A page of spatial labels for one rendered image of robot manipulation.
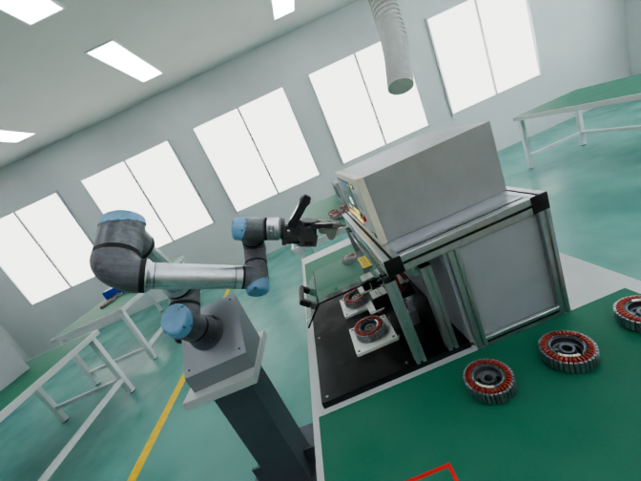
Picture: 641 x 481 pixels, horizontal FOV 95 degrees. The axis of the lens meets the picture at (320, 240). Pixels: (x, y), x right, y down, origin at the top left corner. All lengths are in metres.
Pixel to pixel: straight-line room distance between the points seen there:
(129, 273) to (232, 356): 0.60
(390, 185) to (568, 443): 0.65
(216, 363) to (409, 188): 1.02
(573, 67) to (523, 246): 6.94
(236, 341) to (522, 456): 1.00
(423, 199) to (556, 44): 6.82
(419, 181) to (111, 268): 0.84
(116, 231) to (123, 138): 5.42
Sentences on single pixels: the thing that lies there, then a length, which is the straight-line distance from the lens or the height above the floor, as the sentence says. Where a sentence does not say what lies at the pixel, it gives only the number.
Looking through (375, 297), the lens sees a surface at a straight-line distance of 1.02.
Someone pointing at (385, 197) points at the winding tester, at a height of 1.24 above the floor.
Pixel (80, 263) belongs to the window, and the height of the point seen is 1.32.
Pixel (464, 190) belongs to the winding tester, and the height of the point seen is 1.17.
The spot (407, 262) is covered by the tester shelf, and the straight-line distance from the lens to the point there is 0.78.
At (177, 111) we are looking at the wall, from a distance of 6.01.
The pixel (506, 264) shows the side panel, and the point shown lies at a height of 0.96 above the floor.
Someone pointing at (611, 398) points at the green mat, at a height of 0.75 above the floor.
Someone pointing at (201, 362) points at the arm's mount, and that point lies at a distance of 1.41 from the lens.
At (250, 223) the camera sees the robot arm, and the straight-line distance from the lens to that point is 0.94.
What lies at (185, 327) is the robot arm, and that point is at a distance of 1.23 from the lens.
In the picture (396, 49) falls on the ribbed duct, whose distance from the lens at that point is 2.21.
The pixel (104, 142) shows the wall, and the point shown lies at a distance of 6.51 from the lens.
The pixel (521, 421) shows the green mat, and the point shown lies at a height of 0.75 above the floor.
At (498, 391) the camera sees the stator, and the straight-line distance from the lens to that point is 0.85.
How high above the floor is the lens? 1.43
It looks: 16 degrees down
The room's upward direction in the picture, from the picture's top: 25 degrees counter-clockwise
